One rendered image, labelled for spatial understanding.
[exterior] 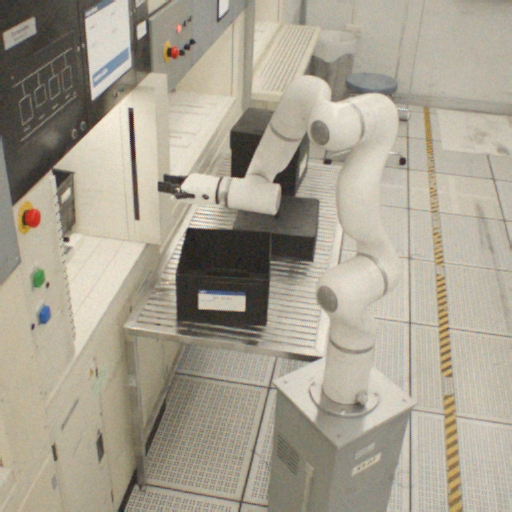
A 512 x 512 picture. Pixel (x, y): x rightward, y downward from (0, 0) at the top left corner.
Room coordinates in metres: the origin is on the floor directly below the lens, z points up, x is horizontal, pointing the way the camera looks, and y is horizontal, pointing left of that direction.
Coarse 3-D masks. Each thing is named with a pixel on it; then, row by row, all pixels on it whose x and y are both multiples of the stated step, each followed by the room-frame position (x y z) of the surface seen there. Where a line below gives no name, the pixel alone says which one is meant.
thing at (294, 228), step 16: (288, 208) 2.19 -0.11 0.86; (304, 208) 2.19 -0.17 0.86; (240, 224) 2.06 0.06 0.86; (256, 224) 2.06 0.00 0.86; (272, 224) 2.06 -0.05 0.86; (288, 224) 2.07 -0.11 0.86; (304, 224) 2.08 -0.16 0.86; (272, 240) 2.01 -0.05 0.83; (288, 240) 2.00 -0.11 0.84; (304, 240) 2.00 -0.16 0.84; (272, 256) 2.01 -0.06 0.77; (288, 256) 2.00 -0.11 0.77; (304, 256) 1.99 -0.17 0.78
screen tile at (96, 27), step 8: (88, 24) 1.58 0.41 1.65; (96, 24) 1.62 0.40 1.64; (104, 24) 1.67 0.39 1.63; (88, 32) 1.58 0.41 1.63; (96, 32) 1.62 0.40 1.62; (104, 32) 1.67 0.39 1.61; (104, 40) 1.67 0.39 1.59; (96, 48) 1.62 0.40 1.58; (104, 48) 1.66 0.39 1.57; (96, 56) 1.61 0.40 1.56; (104, 56) 1.66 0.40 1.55; (96, 64) 1.61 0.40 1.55
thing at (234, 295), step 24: (192, 240) 1.90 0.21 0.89; (216, 240) 1.90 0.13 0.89; (240, 240) 1.89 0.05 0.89; (264, 240) 1.89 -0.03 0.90; (192, 264) 1.90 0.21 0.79; (216, 264) 1.89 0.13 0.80; (240, 264) 1.89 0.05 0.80; (264, 264) 1.89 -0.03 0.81; (192, 288) 1.62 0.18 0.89; (216, 288) 1.62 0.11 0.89; (240, 288) 1.62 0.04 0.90; (264, 288) 1.62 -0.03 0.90; (192, 312) 1.62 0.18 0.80; (216, 312) 1.62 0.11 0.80; (240, 312) 1.62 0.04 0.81; (264, 312) 1.62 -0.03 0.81
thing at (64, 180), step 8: (56, 176) 1.88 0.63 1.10; (64, 176) 1.88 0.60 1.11; (72, 176) 1.87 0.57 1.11; (56, 184) 1.88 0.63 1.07; (64, 184) 1.81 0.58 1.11; (72, 184) 1.87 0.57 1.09; (64, 192) 1.81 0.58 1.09; (72, 192) 1.87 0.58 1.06; (64, 200) 1.81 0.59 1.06; (72, 200) 1.86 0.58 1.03; (64, 208) 1.81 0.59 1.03; (72, 208) 1.86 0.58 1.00; (64, 216) 1.80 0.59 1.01; (72, 216) 1.86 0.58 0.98; (64, 224) 1.80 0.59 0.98; (72, 224) 1.85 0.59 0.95; (64, 232) 1.80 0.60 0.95; (64, 240) 1.82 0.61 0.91
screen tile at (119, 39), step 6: (126, 0) 1.83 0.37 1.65; (120, 6) 1.79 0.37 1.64; (126, 6) 1.83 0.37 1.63; (114, 12) 1.74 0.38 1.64; (120, 12) 1.78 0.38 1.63; (126, 12) 1.82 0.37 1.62; (114, 18) 1.74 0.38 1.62; (120, 18) 1.78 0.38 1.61; (126, 18) 1.82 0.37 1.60; (114, 24) 1.74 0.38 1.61; (126, 24) 1.82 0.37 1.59; (120, 30) 1.78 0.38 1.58; (126, 30) 1.82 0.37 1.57; (114, 36) 1.73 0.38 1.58; (120, 36) 1.77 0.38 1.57; (126, 36) 1.82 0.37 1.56; (114, 42) 1.73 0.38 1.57; (120, 42) 1.77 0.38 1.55; (126, 42) 1.81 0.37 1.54; (114, 48) 1.73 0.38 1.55
